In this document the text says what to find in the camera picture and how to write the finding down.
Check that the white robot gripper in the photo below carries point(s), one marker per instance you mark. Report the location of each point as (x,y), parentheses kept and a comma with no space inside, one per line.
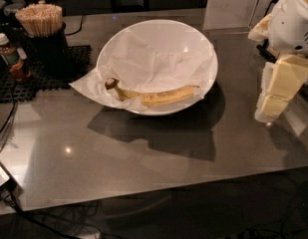
(290,24)

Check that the spotted yellow banana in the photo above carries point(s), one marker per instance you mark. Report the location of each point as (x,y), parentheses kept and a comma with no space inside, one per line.
(153,99)

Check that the large white bowl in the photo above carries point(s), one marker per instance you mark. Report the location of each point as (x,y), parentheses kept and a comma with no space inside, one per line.
(160,67)

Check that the black condiment rack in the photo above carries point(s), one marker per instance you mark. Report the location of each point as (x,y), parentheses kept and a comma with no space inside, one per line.
(268,56)

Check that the clear acrylic stand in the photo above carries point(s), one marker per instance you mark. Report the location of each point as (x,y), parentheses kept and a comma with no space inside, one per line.
(233,14)

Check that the white paper liner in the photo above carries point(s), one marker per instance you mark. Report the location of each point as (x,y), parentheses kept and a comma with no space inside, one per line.
(143,70)

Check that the black grid rubber mat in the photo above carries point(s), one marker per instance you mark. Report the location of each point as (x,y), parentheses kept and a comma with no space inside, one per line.
(40,80)

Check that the black cup of wooden sticks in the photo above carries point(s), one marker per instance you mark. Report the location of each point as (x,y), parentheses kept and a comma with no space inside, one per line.
(44,27)

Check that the brown sauce bottle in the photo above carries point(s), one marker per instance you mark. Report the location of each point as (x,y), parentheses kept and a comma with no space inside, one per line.
(15,64)

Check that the dark lidded jar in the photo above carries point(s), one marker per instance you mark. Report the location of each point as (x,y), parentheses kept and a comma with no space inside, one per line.
(10,12)

